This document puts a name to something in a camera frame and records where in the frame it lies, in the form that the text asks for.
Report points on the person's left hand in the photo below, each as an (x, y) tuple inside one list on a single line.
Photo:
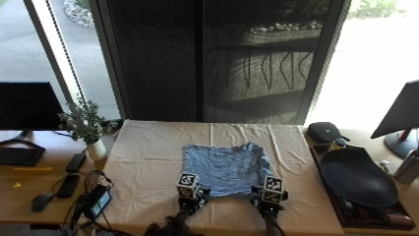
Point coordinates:
[(192, 204)]

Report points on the person's right hand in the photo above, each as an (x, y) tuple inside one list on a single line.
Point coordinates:
[(272, 207)]

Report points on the blue t-shirt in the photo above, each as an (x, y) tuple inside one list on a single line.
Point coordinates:
[(227, 167)]

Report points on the white marker cube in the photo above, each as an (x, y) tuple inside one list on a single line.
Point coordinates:
[(273, 189), (188, 184)]

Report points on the beige tablecloth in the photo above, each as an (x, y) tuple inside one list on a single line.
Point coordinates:
[(144, 170)]

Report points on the dark wooden tray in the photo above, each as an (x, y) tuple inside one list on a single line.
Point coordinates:
[(349, 216)]

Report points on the large black oval dish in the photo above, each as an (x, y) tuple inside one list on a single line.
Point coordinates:
[(358, 177)]

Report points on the black device with lit screen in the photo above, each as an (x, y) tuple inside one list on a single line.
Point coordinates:
[(98, 201)]

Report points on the white vase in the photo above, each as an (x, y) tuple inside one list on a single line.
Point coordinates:
[(96, 150)]

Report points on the black rectangular power brick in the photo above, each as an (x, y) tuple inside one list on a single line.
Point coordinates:
[(76, 162)]

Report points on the black phone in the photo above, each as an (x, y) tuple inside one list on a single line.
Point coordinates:
[(68, 185)]

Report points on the green leafy plant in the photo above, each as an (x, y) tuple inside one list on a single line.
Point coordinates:
[(86, 121)]

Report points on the silver metal bottle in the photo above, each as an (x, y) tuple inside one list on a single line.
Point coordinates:
[(408, 168)]

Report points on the black computer mouse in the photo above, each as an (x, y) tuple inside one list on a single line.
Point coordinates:
[(42, 201)]

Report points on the yellow strip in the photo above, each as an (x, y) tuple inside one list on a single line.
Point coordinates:
[(32, 169)]

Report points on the dark monitor with round base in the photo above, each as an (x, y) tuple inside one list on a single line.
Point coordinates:
[(400, 114)]

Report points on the dark window screen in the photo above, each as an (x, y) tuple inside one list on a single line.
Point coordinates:
[(196, 59)]

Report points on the small yellow scrap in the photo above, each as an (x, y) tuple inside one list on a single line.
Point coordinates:
[(16, 185)]

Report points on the black keyboard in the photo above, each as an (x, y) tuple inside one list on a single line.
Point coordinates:
[(18, 156)]

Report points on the black monitor with angled stand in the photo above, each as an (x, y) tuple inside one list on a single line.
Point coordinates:
[(28, 105)]

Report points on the white window frame post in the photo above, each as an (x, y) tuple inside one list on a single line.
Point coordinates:
[(55, 49)]

